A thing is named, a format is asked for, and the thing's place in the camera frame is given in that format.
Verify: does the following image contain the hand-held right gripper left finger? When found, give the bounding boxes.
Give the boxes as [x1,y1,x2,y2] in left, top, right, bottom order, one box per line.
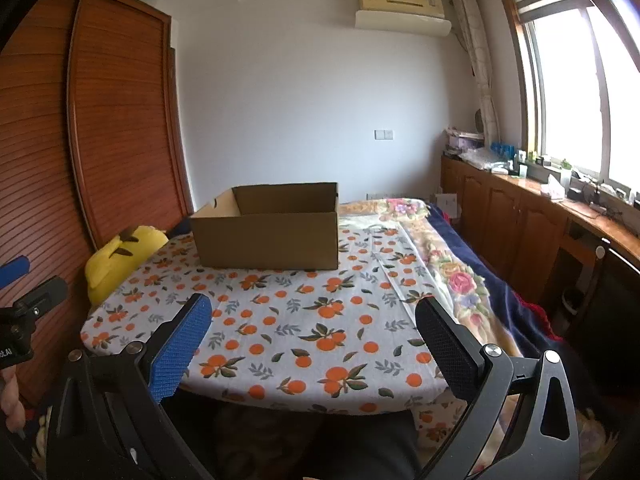
[47,294,213,480]

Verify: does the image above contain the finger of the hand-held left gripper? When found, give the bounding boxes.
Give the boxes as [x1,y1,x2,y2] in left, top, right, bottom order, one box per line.
[12,276,69,322]
[0,256,31,286]

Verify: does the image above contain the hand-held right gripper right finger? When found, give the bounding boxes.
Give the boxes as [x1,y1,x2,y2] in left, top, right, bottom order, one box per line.
[415,297,581,480]

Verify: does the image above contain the cardboard box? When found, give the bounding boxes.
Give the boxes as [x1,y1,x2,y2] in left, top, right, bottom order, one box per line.
[190,182,341,272]

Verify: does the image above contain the person's left hand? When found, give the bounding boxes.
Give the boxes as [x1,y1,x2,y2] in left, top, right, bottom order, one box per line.
[0,362,27,437]

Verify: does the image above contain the navy blanket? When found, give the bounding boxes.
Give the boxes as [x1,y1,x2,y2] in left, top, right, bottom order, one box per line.
[427,204,571,361]

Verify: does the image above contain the yellow plush toy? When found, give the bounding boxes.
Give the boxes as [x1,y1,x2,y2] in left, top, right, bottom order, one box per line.
[84,225,170,306]

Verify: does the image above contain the floral blanket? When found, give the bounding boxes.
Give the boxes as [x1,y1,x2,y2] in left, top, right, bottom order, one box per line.
[340,198,508,333]

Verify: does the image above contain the orange print tablecloth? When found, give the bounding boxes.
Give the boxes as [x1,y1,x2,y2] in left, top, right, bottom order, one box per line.
[80,227,449,416]

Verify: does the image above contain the low wooden cabinet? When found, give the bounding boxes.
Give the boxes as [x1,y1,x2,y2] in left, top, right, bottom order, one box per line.
[440,154,640,306]

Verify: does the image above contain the wooden slatted wardrobe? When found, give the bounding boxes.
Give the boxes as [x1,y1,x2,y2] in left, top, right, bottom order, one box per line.
[0,0,195,406]

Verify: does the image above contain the white paper bag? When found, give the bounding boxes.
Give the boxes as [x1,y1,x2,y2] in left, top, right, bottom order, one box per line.
[434,192,459,219]

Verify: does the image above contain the person's dark trouser leg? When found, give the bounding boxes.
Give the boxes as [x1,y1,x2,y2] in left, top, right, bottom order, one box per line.
[215,405,422,480]

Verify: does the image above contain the black chair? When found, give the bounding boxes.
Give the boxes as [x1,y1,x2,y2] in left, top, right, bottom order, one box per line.
[572,240,640,401]

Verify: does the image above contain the clear plastic bags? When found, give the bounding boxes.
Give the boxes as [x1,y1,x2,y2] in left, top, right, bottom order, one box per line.
[462,147,514,174]

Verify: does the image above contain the pale curtain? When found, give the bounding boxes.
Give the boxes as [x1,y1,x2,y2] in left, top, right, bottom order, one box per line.
[451,0,501,142]

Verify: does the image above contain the window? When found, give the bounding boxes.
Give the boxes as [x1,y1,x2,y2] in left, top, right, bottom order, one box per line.
[500,0,640,198]

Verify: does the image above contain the wall air conditioner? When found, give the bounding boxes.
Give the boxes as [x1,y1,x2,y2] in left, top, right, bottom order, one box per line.
[354,0,452,37]

